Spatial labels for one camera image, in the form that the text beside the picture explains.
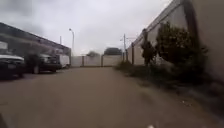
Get long low building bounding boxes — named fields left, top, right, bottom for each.
left=0, top=21, right=72, bottom=66

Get brown dirt road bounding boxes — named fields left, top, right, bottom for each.
left=0, top=65, right=224, bottom=128

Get long pale boundary wall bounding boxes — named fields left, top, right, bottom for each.
left=126, top=0, right=224, bottom=84

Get dark car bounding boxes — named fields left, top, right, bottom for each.
left=24, top=53, right=63, bottom=75
left=0, top=54, right=27, bottom=80

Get large green bush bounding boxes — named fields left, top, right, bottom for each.
left=154, top=21, right=211, bottom=84

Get trees behind wall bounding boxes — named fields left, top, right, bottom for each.
left=85, top=47, right=123, bottom=57

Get street lamp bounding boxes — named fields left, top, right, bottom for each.
left=68, top=27, right=76, bottom=57

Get white wall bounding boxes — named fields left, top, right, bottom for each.
left=69, top=54, right=125, bottom=68

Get white van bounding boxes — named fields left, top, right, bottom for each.
left=54, top=53, right=71, bottom=70

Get utility pole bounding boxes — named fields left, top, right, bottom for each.
left=119, top=33, right=130, bottom=63

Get small tree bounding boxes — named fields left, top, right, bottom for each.
left=139, top=28, right=157, bottom=68

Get weedy verge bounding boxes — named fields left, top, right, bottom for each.
left=114, top=59, right=224, bottom=118

